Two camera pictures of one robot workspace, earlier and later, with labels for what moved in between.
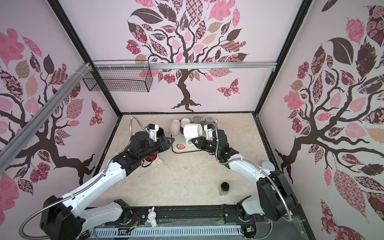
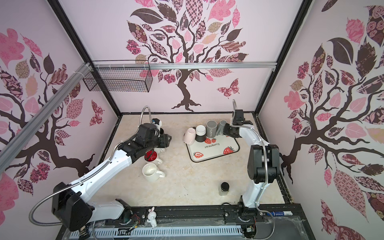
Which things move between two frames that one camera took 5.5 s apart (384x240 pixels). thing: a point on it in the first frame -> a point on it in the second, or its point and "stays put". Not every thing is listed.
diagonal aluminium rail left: x=13 y=146 stays put
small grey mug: x=209 y=120 -> x=220 y=128
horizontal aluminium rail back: x=182 y=65 stays put
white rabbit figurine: x=151 y=217 stays put
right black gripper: x=202 y=140 -> x=226 y=126
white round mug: x=192 y=131 -> x=151 y=173
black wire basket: x=129 y=79 stays put
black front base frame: x=231 y=216 stays put
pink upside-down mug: x=174 y=127 -> x=189 y=137
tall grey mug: x=196 y=119 -> x=211 y=129
